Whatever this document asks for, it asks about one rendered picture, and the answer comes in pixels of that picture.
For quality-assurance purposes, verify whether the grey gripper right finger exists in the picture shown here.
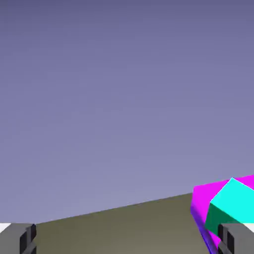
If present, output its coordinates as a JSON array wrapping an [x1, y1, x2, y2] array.
[[217, 222, 254, 254]]

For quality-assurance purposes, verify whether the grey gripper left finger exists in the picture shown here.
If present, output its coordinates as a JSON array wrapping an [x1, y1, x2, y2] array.
[[0, 223, 37, 254]]

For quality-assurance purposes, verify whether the small cyan cube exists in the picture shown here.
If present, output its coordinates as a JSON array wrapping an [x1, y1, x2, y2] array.
[[204, 177, 254, 237]]

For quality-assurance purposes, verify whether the large magenta box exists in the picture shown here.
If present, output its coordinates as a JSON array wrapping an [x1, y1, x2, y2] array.
[[190, 174, 254, 254]]

